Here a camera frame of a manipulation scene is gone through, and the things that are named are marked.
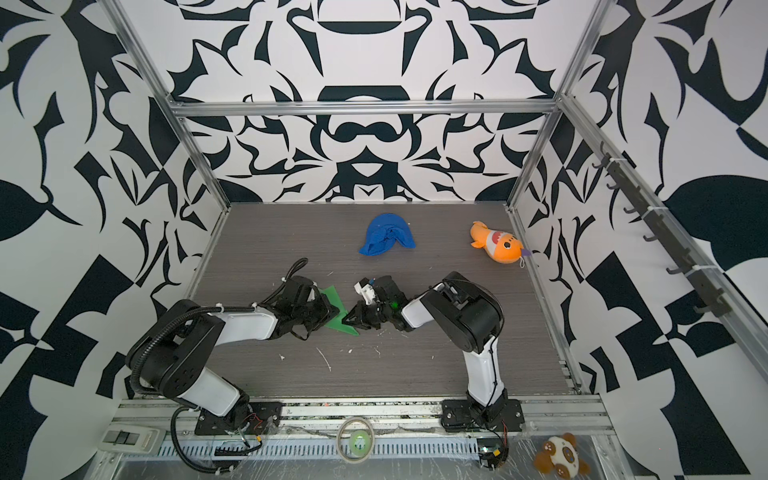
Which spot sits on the aluminium front rail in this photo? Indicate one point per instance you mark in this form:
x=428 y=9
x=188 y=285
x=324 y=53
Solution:
x=544 y=414

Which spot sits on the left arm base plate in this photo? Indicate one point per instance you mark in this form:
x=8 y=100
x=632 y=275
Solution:
x=254 y=418

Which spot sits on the white tape roll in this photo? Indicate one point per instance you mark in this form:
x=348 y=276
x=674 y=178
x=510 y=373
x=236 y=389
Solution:
x=348 y=426

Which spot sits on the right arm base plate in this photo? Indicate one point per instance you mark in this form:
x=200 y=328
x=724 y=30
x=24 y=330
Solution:
x=483 y=415

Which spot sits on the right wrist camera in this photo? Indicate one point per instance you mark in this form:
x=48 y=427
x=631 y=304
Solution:
x=365 y=289

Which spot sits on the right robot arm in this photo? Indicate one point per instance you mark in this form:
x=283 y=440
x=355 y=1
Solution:
x=467 y=313

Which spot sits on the black hook rail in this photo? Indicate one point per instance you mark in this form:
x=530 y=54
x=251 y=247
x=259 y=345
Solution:
x=666 y=230

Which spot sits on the small black electronics box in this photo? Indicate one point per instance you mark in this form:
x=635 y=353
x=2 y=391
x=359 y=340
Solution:
x=492 y=453

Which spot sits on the green square paper sheet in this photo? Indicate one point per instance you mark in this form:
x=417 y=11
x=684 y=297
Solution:
x=336 y=322

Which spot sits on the brown white plush toy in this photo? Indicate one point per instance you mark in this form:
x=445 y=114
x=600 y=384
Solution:
x=559 y=455

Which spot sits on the orange fish plush toy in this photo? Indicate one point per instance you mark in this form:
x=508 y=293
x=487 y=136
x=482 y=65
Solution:
x=502 y=247

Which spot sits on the blue crumpled cloth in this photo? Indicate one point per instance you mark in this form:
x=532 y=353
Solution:
x=384 y=232

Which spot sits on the white power strip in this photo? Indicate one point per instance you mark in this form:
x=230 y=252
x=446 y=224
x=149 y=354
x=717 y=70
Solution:
x=132 y=439

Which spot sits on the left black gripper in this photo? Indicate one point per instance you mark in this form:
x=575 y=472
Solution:
x=328 y=312

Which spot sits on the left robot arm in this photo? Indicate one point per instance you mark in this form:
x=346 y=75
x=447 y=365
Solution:
x=170 y=359

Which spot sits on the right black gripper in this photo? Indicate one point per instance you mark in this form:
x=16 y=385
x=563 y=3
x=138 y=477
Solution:
x=362 y=323

